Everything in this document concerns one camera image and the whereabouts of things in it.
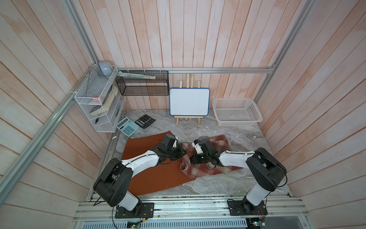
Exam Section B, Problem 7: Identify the grey computer mouse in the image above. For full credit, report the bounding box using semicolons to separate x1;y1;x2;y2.
99;61;113;77

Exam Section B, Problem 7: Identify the book on shelf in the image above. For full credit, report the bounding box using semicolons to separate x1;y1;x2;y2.
90;85;119;116

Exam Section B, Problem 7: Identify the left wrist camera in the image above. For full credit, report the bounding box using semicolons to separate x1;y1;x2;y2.
172;139;178;148

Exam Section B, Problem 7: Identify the pale green ruler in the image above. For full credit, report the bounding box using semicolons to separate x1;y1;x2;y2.
117;71;156;80

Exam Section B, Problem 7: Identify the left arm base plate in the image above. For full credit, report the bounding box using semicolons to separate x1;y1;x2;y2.
115;202;154;219

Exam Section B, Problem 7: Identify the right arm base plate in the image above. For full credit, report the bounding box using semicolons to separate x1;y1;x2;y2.
227;198;268;216

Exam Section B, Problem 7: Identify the white plastic basket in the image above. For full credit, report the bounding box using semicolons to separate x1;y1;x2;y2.
213;98;263;127

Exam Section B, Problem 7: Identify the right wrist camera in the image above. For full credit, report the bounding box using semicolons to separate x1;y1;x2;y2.
192;139;203;154

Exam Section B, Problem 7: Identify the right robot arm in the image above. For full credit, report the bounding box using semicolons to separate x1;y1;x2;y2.
190;140;287;214

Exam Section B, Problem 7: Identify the red plaid skirt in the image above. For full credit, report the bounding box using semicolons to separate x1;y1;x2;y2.
180;135;242;178

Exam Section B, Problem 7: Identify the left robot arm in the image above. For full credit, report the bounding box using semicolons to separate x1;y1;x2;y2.
92;134;186;215

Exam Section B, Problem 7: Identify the white board blue frame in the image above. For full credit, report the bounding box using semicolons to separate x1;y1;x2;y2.
169;88;211;116

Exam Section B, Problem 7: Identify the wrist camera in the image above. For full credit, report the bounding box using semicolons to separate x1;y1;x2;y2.
192;139;203;154
172;139;178;148

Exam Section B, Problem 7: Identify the black mesh wall basket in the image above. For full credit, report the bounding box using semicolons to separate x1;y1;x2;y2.
115;70;170;96

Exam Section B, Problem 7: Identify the rust orange skirt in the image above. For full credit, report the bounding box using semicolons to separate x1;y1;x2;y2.
122;131;194;196

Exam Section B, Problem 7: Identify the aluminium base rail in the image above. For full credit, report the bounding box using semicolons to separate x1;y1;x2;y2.
73;194;309;222

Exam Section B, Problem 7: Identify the white wire shelf rack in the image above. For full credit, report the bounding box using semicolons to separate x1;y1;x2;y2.
74;64;126;133

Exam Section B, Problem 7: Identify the black calculator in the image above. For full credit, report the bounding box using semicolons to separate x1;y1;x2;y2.
135;114;156;129

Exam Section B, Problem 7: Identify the teal calculator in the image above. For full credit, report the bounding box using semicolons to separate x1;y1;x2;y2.
116;117;140;137

